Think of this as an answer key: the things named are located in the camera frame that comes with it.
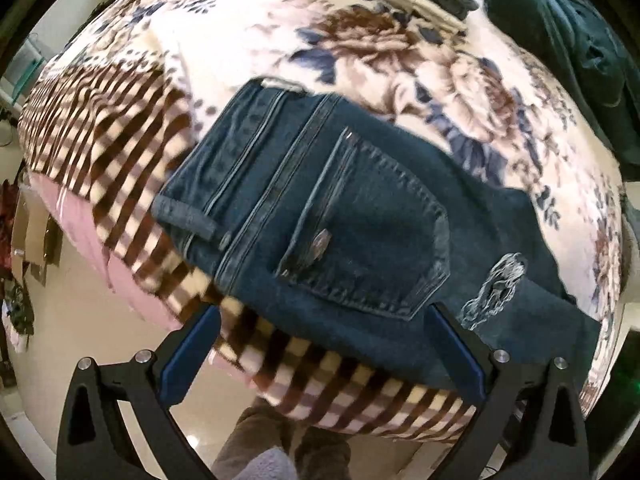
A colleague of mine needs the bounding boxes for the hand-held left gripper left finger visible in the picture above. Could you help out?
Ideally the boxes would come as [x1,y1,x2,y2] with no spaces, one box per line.
[56,304,222,480]

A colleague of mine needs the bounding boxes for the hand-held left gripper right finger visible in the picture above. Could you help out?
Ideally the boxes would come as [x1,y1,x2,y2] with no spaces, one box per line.
[425,303,591,480]

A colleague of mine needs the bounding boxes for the blue denim pants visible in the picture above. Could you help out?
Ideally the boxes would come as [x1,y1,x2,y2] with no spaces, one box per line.
[151,80,602,395]

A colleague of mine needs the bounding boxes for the person's legs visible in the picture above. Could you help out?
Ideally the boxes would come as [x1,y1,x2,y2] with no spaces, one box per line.
[212,400,352,480]

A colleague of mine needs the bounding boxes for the pink bed sheet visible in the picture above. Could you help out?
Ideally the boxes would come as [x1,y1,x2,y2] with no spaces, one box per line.
[27,172,251,373]

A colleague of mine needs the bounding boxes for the cardboard box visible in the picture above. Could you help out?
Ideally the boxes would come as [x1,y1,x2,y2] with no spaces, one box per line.
[9,192,63,288]

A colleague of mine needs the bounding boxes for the floral printed blanket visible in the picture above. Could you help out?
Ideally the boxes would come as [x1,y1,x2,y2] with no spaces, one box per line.
[18,0,626,442]

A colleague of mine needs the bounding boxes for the dark green garment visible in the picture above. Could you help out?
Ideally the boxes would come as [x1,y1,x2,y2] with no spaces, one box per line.
[484,0,640,181]

